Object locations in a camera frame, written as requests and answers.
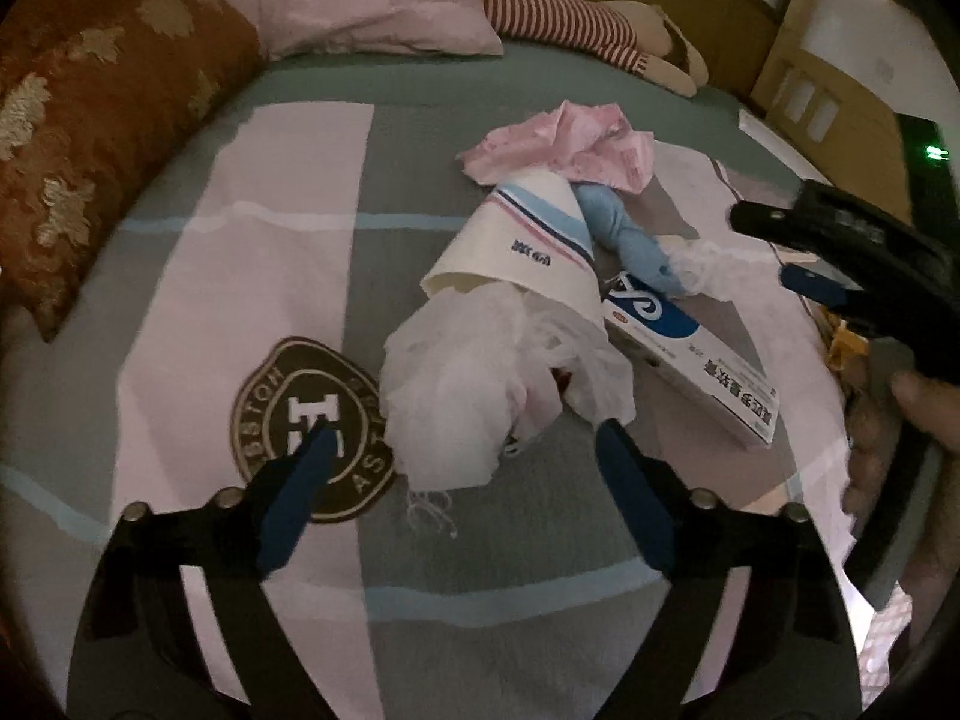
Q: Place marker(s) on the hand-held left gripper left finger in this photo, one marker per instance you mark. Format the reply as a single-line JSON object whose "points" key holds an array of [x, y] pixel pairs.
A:
{"points": [[300, 495]]}

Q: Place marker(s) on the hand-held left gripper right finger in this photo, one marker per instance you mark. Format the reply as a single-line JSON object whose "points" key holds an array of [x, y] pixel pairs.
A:
{"points": [[637, 502]]}

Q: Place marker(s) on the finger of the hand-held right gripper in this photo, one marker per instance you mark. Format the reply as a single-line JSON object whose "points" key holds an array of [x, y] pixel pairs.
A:
{"points": [[814, 285], [765, 221]]}

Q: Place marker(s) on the white tissue wad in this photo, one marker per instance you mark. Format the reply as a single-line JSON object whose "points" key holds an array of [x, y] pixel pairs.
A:
{"points": [[465, 390]]}

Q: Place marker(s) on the person's right hand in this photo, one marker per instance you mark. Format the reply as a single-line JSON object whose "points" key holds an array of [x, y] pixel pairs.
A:
{"points": [[945, 525]]}

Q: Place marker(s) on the yellow snack wrapper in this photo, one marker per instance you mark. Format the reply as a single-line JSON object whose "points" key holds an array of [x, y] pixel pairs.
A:
{"points": [[847, 345]]}

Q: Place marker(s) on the light blue cloth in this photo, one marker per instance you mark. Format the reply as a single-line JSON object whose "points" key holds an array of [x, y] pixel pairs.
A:
{"points": [[626, 240]]}

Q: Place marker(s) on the white blue medicine box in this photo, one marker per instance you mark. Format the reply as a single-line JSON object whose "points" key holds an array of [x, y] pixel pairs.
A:
{"points": [[690, 360]]}

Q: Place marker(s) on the pink grey plaid blanket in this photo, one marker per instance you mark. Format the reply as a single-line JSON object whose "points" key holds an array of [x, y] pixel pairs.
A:
{"points": [[465, 600]]}

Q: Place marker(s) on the pink crumpled cloth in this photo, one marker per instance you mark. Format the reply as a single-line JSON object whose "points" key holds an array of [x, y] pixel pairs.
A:
{"points": [[570, 142]]}

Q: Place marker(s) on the white blue-striped paper cup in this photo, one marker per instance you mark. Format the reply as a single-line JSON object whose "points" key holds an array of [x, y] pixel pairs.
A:
{"points": [[510, 240]]}

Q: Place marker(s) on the striped plush dog toy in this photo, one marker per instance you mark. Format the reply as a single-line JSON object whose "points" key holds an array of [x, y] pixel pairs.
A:
{"points": [[585, 30]]}

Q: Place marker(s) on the green bed sheet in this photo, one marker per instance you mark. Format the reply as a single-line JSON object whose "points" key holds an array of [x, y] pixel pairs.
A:
{"points": [[375, 79]]}

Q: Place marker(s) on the brown floral cushion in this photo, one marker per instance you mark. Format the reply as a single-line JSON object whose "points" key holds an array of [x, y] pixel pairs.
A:
{"points": [[90, 90]]}

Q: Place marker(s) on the pink pillow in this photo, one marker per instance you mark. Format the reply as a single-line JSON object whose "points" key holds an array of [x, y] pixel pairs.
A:
{"points": [[360, 0]]}

